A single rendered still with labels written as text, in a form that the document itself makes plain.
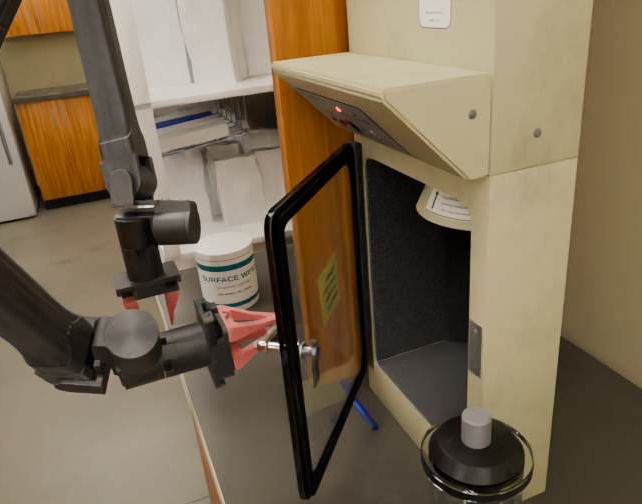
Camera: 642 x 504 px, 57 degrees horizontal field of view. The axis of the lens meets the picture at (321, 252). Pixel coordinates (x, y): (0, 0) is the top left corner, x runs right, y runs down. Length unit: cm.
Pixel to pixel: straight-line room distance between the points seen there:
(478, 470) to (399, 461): 36
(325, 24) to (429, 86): 38
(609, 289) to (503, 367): 47
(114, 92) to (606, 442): 91
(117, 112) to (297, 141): 28
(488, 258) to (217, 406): 61
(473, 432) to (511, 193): 24
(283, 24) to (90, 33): 30
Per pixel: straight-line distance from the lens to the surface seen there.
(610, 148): 110
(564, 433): 102
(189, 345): 74
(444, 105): 56
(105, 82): 98
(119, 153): 95
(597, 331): 122
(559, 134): 65
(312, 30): 89
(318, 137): 91
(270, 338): 73
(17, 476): 266
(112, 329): 68
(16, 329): 64
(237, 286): 132
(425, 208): 76
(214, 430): 104
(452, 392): 94
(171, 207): 93
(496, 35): 58
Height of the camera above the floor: 159
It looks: 24 degrees down
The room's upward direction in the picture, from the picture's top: 5 degrees counter-clockwise
